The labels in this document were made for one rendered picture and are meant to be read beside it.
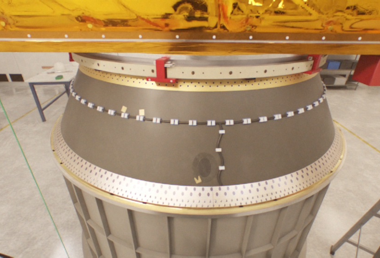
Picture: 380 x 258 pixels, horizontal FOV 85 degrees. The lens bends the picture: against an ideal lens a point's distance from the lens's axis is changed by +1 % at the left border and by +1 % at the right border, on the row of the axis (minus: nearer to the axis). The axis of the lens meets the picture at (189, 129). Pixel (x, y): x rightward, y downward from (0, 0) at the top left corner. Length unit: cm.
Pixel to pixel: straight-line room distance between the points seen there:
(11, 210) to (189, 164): 251
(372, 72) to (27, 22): 154
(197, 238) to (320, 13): 111
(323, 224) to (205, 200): 195
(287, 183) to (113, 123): 87
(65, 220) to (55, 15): 212
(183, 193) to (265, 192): 37
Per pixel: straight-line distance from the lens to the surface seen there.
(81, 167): 122
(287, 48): 106
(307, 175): 120
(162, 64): 88
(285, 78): 113
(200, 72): 88
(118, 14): 95
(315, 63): 123
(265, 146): 102
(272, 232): 133
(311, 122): 127
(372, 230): 299
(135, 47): 99
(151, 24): 95
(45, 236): 268
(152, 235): 120
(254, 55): 98
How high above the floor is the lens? 189
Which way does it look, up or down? 28 degrees down
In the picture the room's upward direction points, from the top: 1 degrees clockwise
